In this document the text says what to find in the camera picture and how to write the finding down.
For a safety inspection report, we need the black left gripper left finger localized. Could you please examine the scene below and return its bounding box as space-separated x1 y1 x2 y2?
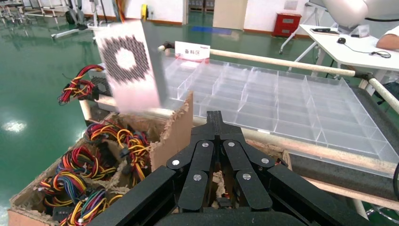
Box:
86 111 219 226

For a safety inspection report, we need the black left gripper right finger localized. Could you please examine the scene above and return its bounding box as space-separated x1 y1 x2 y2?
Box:
215 111 372 226

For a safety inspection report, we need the grey power supply with wires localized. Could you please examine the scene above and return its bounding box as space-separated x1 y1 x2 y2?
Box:
59 188 124 226
40 171 88 208
57 145 117 182
57 64 114 107
93 0 169 114
84 122 152 182

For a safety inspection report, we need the person forearm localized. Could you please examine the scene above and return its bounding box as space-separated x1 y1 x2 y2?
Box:
375 26 399 50

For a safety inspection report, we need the torn cardboard divider sheet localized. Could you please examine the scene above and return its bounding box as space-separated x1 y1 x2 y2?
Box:
149 92 194 172

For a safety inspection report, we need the clear acrylic divided tray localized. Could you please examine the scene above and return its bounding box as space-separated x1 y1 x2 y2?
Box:
162 51 399 180

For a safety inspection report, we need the white sign with red base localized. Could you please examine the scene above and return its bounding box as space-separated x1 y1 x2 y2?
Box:
174 40 211 61

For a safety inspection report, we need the red cabinet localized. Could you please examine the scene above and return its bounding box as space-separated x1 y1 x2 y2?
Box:
272 12 303 38

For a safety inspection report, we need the white desk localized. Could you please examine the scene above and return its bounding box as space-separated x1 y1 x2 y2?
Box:
279 24 399 94

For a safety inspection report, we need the torn cardboard box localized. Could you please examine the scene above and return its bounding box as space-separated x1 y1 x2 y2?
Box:
8 112 292 226

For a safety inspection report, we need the white equipment stand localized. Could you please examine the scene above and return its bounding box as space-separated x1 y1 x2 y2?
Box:
50 0 111 40

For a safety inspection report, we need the black coiled cable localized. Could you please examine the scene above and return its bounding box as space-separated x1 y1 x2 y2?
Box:
371 50 392 59

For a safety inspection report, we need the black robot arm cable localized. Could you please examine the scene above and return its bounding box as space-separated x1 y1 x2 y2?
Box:
365 17 399 23

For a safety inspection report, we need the metal frame rack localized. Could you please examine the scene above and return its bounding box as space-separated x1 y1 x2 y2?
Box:
0 0 41 24

